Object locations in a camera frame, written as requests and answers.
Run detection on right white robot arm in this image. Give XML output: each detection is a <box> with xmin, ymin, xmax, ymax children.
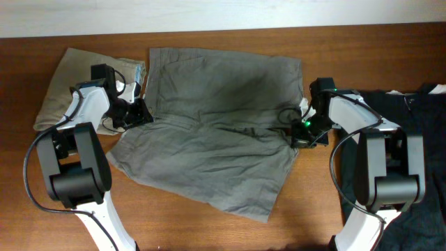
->
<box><xmin>291</xmin><ymin>77</ymin><xmax>426</xmax><ymax>251</ymax></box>

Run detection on dark navy garment pile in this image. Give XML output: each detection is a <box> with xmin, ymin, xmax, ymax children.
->
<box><xmin>336</xmin><ymin>91</ymin><xmax>445</xmax><ymax>250</ymax></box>

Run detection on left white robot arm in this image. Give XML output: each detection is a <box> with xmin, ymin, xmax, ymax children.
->
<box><xmin>35</xmin><ymin>79</ymin><xmax>141</xmax><ymax>250</ymax></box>

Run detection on grey shorts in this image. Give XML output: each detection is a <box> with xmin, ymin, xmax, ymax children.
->
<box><xmin>107</xmin><ymin>47</ymin><xmax>304</xmax><ymax>222</ymax></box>

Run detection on folded khaki shorts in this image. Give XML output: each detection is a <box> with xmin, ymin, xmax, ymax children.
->
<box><xmin>33</xmin><ymin>47</ymin><xmax>146</xmax><ymax>131</ymax></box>

